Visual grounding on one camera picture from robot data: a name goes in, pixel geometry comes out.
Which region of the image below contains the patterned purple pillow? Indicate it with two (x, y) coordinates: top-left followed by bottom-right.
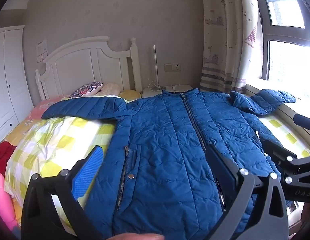
(70, 81), (104, 98)

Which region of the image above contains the cream pillow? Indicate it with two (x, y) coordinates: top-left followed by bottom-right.
(97, 83), (121, 97)

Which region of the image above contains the cream printed curtain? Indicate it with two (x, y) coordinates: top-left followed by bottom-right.
(200, 0), (264, 93)

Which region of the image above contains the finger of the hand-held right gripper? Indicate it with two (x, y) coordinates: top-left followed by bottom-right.
(262, 139), (298, 165)
(293, 114), (310, 128)

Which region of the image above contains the white bedside table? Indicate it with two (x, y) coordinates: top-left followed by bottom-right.
(141, 84), (193, 98)

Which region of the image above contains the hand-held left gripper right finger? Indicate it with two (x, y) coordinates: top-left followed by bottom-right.
(206, 145), (289, 240)

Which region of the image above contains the window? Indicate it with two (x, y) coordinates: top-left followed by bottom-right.
(255, 0), (310, 98)

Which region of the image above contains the white wooden headboard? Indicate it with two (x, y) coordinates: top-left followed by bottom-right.
(35, 37), (143, 100)

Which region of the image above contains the pink cloth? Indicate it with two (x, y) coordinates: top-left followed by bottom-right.
(0, 170), (19, 230)

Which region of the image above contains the person's left hand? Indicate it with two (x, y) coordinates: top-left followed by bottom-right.
(111, 233), (167, 240)

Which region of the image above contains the blue puffer jacket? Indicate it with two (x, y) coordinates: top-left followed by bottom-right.
(41, 89), (297, 240)

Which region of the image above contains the red cloth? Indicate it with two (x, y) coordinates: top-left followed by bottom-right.
(0, 141), (18, 177)

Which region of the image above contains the white paper wall note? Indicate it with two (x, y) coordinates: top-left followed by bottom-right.
(36, 39), (47, 55)

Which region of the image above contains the white wardrobe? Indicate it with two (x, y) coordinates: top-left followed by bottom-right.
(0, 25), (34, 145)

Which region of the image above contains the pink floral pillow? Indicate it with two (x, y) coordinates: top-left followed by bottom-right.
(30, 98), (73, 119)

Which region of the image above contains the yellow white checked bedsheet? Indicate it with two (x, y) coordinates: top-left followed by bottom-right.
(4, 94), (310, 233)

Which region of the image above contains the cream window ledge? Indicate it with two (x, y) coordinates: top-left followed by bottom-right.
(245, 84), (310, 155)

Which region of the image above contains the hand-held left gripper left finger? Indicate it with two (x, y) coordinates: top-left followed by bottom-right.
(21, 145), (105, 240)

